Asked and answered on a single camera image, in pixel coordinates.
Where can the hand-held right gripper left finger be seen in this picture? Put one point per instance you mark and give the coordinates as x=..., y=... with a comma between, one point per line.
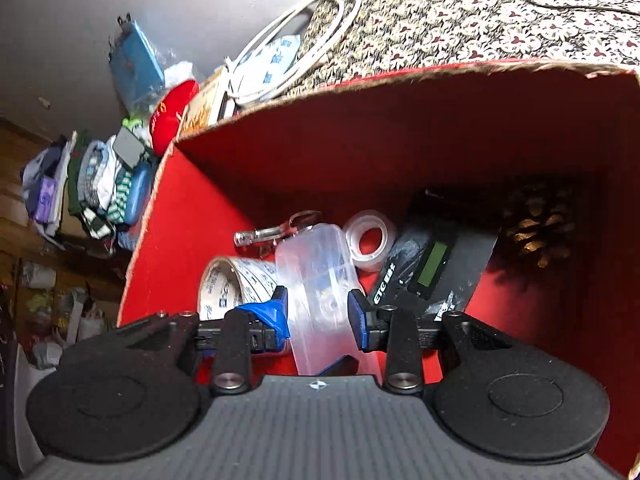
x=272, y=316

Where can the small grey device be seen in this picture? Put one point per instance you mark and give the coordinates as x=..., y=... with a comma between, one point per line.
x=127, y=146

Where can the red pouch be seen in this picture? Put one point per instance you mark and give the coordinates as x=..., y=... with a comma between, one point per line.
x=170, y=115

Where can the green plastic item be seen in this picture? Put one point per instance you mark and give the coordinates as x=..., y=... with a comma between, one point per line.
x=131, y=123

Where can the clear tape roll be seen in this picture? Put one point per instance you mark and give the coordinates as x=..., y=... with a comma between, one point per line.
x=352, y=236

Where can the pine cone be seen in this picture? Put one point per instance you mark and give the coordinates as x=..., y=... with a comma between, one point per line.
x=537, y=230

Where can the white and blue packet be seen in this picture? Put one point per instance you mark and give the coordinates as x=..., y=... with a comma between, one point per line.
x=275, y=60

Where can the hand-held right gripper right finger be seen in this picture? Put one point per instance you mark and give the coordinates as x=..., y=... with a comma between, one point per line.
x=357, y=321

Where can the pile of clothes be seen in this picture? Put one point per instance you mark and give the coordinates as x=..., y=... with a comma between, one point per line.
x=90, y=185

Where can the blue glasses case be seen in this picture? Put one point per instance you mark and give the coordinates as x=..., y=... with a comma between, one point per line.
x=137, y=192

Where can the plastic bags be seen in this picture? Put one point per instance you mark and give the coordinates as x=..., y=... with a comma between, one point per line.
x=75, y=310

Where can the blue box in plastic bag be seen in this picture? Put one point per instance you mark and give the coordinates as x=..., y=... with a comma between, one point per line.
x=135, y=65

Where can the white printed tape roll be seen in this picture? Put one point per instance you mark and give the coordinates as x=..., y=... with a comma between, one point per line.
x=250, y=275

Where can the red cardboard box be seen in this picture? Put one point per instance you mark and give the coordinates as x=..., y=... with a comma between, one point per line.
x=350, y=150

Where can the clear plastic container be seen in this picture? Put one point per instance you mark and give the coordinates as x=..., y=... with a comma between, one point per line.
x=315, y=280

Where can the black device with green screen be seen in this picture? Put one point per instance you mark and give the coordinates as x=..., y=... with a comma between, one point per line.
x=435, y=260

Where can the clear badge clip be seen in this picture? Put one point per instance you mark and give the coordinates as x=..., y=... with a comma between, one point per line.
x=260, y=234

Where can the illustrated book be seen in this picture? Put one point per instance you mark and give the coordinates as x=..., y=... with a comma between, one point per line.
x=197, y=105

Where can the floral patterned cloth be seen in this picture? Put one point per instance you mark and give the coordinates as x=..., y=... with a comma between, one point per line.
x=450, y=25

